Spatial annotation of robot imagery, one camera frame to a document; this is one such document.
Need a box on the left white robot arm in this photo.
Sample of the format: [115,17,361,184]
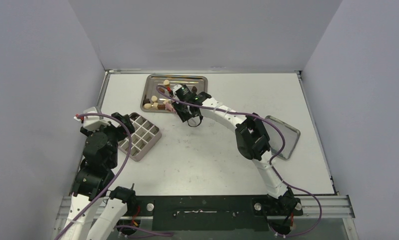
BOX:
[56,107,137,240]

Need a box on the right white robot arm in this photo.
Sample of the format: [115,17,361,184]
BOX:
[165,84,303,216]

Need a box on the brown rectangular chocolate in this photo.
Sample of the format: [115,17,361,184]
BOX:
[157,104,166,110]

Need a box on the cream round swirl chocolate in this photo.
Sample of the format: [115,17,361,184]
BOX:
[143,103,152,109]

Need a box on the dark brown square chocolate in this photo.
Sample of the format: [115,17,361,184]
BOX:
[142,98,151,105]

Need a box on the steel chocolate tray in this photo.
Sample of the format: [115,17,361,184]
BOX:
[140,74,209,115]

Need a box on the cream oval chocolate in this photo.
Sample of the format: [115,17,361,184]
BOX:
[151,95,158,103]

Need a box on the metal tin lid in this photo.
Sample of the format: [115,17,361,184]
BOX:
[264,115,301,160]

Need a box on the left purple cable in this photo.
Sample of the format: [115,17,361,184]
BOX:
[53,112,133,240]

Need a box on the purple cable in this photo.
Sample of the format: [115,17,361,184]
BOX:
[53,112,133,240]
[155,84,323,238]

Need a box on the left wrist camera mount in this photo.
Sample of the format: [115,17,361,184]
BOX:
[73,106,111,132]

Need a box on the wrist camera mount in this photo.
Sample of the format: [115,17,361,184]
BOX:
[166,84,182,95]
[73,106,111,132]

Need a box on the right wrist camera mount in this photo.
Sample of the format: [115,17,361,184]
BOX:
[166,84,182,95]

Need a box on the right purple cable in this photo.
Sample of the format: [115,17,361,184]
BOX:
[155,84,323,238]

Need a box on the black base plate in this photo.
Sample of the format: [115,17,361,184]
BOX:
[123,195,303,232]

